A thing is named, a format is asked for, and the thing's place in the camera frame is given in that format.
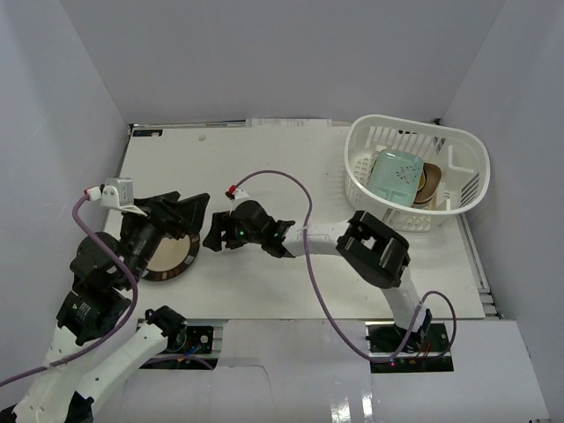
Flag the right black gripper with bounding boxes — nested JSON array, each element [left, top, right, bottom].
[[204, 211, 264, 251]]

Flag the round dark mirrored plate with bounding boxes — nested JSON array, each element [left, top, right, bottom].
[[143, 234, 200, 283]]

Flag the light green rectangular plate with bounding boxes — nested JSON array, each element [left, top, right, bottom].
[[367, 149, 424, 207]]

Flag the brown square plate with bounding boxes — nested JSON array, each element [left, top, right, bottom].
[[412, 162, 442, 207]]

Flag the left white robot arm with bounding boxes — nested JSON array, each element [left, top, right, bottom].
[[1, 183, 210, 422]]

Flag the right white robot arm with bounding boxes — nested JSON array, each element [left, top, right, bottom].
[[203, 200, 432, 352]]

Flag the papers at table back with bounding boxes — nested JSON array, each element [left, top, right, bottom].
[[245, 118, 332, 128]]

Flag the white plastic dish basket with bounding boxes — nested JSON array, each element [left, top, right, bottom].
[[344, 115, 490, 233]]

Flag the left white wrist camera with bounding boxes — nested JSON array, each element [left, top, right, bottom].
[[84, 177, 147, 217]]

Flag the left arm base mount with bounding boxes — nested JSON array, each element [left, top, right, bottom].
[[141, 325, 221, 370]]

